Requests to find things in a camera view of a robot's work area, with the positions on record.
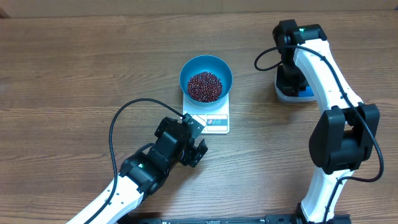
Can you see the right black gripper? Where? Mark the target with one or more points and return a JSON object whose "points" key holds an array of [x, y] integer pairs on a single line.
{"points": [[287, 86]]}

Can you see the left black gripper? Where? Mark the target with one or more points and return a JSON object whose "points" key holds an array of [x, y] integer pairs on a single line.
{"points": [[194, 154]]}

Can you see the blue plastic measuring scoop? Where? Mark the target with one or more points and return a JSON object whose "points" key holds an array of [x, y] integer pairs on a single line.
{"points": [[308, 92]]}

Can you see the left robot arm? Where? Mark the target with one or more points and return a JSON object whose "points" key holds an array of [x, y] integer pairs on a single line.
{"points": [[143, 173]]}

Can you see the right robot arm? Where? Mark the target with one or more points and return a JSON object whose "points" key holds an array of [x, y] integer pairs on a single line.
{"points": [[343, 136]]}

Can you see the white digital kitchen scale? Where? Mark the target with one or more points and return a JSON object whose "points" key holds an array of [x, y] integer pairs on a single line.
{"points": [[216, 115]]}

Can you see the red beans in bowl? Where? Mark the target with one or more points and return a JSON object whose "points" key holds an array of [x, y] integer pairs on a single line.
{"points": [[204, 87]]}

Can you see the teal round bowl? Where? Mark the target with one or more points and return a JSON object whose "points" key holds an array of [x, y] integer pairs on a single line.
{"points": [[207, 63]]}

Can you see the clear plastic food container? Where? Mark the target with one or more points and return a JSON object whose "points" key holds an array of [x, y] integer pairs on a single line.
{"points": [[291, 99]]}

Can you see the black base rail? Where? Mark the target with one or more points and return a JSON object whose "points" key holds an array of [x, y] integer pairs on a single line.
{"points": [[268, 219]]}

